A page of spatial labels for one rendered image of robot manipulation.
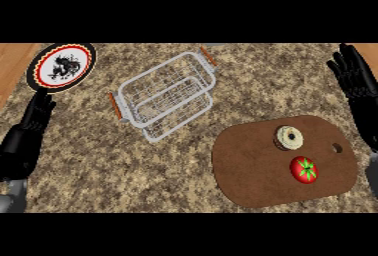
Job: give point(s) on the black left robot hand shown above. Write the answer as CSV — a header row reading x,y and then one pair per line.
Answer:
x,y
24,140

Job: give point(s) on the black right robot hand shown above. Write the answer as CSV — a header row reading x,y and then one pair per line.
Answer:
x,y
354,80

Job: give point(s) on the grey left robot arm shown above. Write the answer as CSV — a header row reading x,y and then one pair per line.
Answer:
x,y
10,195

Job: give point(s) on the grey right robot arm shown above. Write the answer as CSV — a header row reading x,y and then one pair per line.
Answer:
x,y
372,173

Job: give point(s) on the cream frosted cupcake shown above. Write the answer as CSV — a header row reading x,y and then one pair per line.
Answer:
x,y
289,137

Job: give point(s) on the brown wooden cutting board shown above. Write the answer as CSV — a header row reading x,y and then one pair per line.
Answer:
x,y
282,161

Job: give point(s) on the white plate with dragon print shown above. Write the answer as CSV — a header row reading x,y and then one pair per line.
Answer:
x,y
60,66

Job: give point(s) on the red tomato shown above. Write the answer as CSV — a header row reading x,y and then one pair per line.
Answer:
x,y
303,170

